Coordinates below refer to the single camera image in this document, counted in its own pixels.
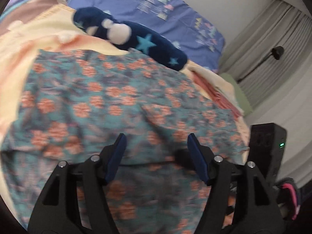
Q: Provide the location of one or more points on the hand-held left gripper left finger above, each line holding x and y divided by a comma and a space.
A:
117, 158

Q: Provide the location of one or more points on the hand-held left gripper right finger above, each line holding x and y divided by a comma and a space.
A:
198, 160

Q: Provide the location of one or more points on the teal floral garment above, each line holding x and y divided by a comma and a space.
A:
97, 107

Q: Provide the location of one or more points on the grey curtain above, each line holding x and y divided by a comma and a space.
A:
280, 97

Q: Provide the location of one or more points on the green pillow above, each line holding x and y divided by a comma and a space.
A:
240, 95

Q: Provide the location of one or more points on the dark pink-trimmed cloth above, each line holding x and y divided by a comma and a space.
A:
290, 195

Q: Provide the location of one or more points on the black floor lamp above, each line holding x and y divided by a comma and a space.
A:
277, 51

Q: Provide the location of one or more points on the navy star plush blanket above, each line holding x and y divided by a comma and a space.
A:
151, 46

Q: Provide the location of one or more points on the yellow peach blanket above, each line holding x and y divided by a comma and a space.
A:
48, 29

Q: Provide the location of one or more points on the purple tree print pillow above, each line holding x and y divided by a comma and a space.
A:
136, 7

